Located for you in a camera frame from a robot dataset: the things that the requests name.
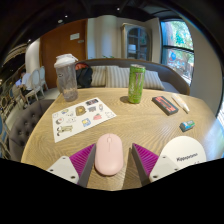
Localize grey tufted chair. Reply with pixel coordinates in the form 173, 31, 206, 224
8, 98, 56, 163

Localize brown wooden door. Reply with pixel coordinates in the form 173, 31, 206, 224
39, 19, 88, 89

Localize white squeeze tube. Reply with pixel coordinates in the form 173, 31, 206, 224
170, 92, 191, 114

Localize green drink can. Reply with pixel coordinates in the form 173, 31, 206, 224
127, 63, 146, 104

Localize striped cushion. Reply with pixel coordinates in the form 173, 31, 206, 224
104, 65, 132, 89
90, 65, 108, 88
143, 69, 166, 91

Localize white door sign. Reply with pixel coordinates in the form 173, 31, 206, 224
69, 32, 81, 41

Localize clear shaker bottle white lid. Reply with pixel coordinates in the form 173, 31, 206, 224
53, 53, 79, 103

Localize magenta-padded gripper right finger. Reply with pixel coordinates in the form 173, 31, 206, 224
130, 142, 181, 187

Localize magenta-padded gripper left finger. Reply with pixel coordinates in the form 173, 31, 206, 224
46, 143, 98, 188

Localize pink computer mouse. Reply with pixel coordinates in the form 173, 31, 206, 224
94, 133, 125, 177

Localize black-framed window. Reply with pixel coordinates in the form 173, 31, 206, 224
160, 19, 195, 86

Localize group of white chairs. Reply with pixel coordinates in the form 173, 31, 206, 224
24, 65, 49, 101

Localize arched glass door cabinet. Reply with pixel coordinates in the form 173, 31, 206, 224
120, 22, 153, 62

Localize black backpack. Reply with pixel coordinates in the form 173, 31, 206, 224
74, 62, 94, 89

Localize small green blue pack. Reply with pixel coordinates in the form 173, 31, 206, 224
179, 119, 196, 133

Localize white sticker sheet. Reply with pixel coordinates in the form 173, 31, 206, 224
51, 97, 118, 144

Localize black and red flat box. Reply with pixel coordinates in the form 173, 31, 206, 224
151, 95, 180, 116

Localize white round mouse pad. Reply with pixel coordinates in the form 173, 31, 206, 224
159, 135, 208, 168

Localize grey curved sofa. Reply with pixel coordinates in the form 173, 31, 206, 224
74, 58, 191, 96

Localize person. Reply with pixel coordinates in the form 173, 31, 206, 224
14, 69, 33, 98

